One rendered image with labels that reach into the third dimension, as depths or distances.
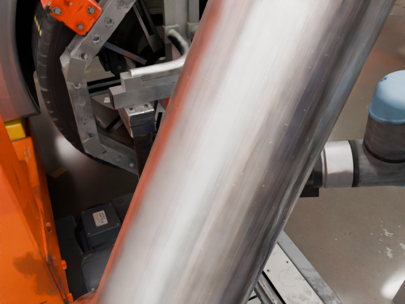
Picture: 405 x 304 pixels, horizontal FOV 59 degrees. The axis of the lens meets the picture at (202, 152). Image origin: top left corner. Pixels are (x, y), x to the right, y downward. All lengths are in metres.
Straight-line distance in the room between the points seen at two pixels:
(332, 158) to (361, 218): 1.31
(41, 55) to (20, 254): 0.44
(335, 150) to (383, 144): 0.07
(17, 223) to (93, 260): 0.52
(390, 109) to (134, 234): 0.38
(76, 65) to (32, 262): 0.40
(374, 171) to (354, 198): 1.38
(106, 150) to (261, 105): 0.81
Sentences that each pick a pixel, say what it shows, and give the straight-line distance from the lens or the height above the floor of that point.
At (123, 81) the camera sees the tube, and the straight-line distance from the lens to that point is 0.65.
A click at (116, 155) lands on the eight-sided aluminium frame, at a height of 0.70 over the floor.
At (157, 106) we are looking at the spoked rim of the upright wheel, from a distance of 1.04.
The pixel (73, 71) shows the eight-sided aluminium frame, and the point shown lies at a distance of 0.82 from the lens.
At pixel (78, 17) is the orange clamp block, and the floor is 1.06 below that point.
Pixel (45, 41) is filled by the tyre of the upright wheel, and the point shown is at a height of 0.99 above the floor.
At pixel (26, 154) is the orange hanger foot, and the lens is 1.09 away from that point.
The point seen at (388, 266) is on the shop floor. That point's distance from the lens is 1.73.
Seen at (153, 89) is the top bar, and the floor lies 0.97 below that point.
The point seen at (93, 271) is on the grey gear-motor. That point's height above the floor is 0.40.
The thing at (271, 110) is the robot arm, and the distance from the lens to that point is 0.16.
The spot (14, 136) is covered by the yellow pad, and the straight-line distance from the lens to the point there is 1.15.
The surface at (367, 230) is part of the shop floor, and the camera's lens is 1.83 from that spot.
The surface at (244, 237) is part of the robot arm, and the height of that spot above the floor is 1.15.
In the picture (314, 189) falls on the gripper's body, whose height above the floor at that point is 0.88.
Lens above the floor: 1.28
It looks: 38 degrees down
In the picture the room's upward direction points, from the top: straight up
